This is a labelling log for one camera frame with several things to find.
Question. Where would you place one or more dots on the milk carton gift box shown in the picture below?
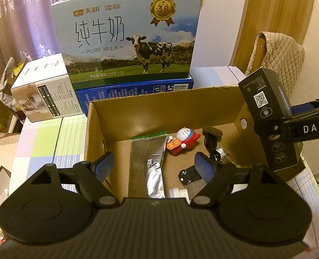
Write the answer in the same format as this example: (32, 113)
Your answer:
(106, 42)

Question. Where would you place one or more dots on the blue flat box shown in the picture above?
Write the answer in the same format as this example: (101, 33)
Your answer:
(85, 96)

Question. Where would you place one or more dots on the white power adapter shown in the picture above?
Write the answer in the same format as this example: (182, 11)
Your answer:
(179, 193)

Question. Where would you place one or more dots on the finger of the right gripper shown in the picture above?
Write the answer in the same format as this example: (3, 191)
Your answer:
(290, 130)
(309, 106)

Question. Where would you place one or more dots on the clear plastic cup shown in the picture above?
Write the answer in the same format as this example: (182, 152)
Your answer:
(194, 188)

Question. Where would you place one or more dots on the white appliance box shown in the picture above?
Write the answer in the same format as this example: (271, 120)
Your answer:
(44, 91)

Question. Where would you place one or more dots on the cotton swab bag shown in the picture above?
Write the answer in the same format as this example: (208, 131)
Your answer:
(226, 157)

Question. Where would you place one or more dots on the checkered tablecloth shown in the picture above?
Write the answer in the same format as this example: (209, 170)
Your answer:
(61, 141)

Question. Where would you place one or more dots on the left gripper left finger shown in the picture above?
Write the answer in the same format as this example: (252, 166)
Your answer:
(90, 179)

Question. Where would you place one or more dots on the white plastic bag clutter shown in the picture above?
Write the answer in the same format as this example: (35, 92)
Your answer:
(10, 74)

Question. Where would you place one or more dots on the quilted chair cover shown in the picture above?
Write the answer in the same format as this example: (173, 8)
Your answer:
(280, 53)

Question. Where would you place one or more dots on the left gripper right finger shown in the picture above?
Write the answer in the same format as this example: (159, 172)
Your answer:
(217, 178)

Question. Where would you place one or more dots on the red cat figurine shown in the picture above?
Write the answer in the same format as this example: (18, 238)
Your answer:
(185, 139)

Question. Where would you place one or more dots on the silver foil pouch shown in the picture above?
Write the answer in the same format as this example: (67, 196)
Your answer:
(146, 160)

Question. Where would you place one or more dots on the black product box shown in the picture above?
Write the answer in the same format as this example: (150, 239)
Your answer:
(268, 103)

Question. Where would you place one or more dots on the brown cardboard box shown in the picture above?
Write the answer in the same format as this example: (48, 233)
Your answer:
(113, 123)

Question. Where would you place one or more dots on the small toy car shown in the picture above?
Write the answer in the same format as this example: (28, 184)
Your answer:
(188, 175)

